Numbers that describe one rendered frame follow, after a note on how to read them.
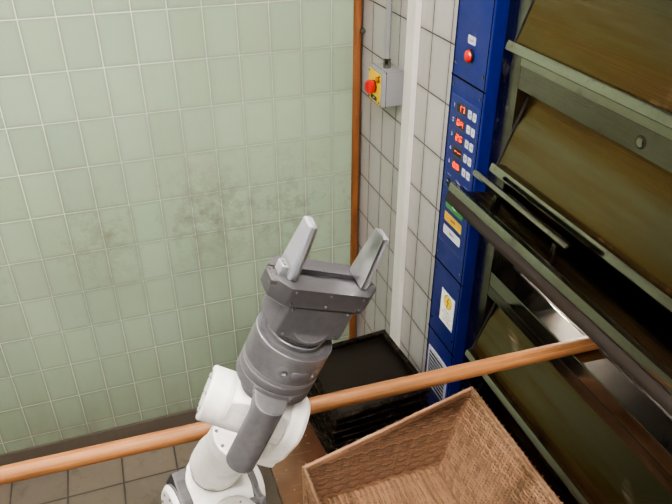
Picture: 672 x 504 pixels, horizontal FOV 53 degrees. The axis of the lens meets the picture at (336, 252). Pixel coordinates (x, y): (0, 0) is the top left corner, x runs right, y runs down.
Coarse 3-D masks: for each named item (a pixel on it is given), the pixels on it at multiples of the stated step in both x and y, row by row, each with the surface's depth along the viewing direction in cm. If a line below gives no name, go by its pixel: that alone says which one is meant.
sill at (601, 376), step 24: (504, 288) 156; (528, 288) 155; (528, 312) 148; (552, 312) 147; (552, 336) 141; (576, 336) 140; (576, 360) 134; (600, 360) 133; (600, 384) 128; (624, 384) 127; (624, 408) 122; (648, 408) 122; (648, 432) 117
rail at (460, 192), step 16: (464, 192) 138; (480, 208) 132; (496, 224) 127; (512, 240) 123; (528, 256) 118; (544, 272) 114; (560, 288) 111; (576, 288) 109; (576, 304) 107; (592, 304) 105; (592, 320) 104; (608, 320) 102; (624, 336) 98; (640, 352) 95; (656, 368) 93
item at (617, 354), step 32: (448, 192) 143; (480, 192) 146; (480, 224) 132; (512, 224) 133; (512, 256) 123; (544, 256) 123; (576, 256) 126; (544, 288) 114; (608, 288) 116; (576, 320) 107; (640, 320) 108; (608, 352) 101; (640, 384) 95
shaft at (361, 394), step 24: (480, 360) 129; (504, 360) 129; (528, 360) 130; (384, 384) 124; (408, 384) 124; (432, 384) 126; (312, 408) 120; (336, 408) 122; (168, 432) 114; (192, 432) 114; (48, 456) 110; (72, 456) 110; (96, 456) 111; (120, 456) 112; (0, 480) 107
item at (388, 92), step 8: (376, 64) 193; (392, 64) 193; (376, 72) 189; (384, 72) 187; (392, 72) 187; (400, 72) 187; (384, 80) 187; (392, 80) 188; (400, 80) 189; (376, 88) 191; (384, 88) 188; (392, 88) 189; (400, 88) 190; (376, 96) 192; (384, 96) 189; (392, 96) 190; (400, 96) 191; (384, 104) 191; (392, 104) 192; (400, 104) 192
